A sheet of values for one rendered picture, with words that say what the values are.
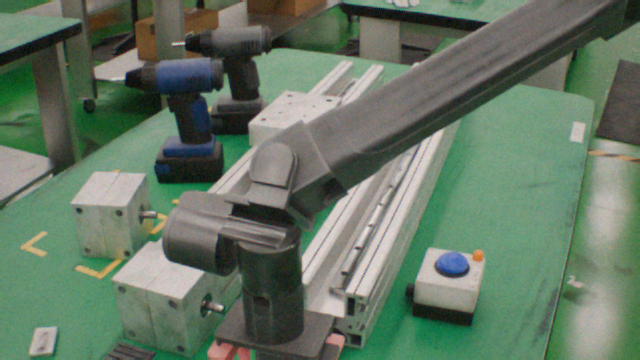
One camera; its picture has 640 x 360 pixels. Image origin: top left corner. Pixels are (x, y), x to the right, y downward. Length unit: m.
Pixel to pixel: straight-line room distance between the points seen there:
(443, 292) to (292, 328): 0.28
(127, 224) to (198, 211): 0.37
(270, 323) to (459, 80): 0.27
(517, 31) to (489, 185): 0.62
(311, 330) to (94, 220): 0.45
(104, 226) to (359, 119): 0.51
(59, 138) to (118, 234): 1.71
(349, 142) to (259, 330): 0.19
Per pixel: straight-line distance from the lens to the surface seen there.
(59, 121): 2.63
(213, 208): 0.60
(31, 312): 0.95
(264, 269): 0.56
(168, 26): 3.18
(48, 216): 1.16
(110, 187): 1.01
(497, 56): 0.59
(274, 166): 0.56
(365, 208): 0.99
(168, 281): 0.78
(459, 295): 0.83
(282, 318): 0.60
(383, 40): 2.55
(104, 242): 1.00
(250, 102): 1.34
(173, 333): 0.80
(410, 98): 0.58
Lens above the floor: 1.34
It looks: 28 degrees down
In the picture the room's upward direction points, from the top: straight up
